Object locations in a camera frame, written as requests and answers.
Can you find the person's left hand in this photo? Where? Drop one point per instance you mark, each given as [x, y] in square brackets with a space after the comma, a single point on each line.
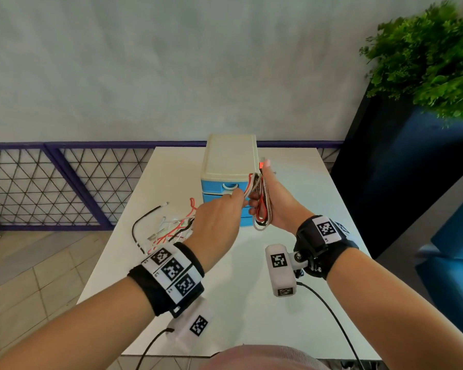
[220, 223]

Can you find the person's right hand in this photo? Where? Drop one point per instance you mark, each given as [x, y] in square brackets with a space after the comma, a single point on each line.
[287, 208]

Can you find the blue plastic drawer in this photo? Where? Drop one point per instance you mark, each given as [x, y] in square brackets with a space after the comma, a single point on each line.
[210, 198]
[212, 185]
[244, 212]
[246, 223]

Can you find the white drawer cabinet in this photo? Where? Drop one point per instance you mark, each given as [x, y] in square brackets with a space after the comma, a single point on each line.
[227, 154]

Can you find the person's right forearm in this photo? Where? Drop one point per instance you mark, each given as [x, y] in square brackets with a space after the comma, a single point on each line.
[401, 315]

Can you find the person's left forearm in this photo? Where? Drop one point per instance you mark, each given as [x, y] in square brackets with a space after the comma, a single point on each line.
[81, 331]

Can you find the person's pink shirt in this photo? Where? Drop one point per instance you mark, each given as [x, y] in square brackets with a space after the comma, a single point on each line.
[266, 360]

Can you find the black planter box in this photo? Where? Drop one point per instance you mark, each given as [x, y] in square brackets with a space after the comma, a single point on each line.
[382, 169]

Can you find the white table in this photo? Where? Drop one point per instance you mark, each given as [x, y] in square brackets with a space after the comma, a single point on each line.
[254, 323]

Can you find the green artificial plant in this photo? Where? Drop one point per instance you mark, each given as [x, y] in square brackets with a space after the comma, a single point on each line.
[428, 61]

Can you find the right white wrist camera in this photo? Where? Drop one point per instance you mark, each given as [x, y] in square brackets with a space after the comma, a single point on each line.
[281, 283]

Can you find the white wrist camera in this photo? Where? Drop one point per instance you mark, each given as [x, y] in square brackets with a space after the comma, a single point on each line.
[281, 283]
[185, 335]

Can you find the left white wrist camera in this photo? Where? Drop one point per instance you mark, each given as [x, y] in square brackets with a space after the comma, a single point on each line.
[185, 335]

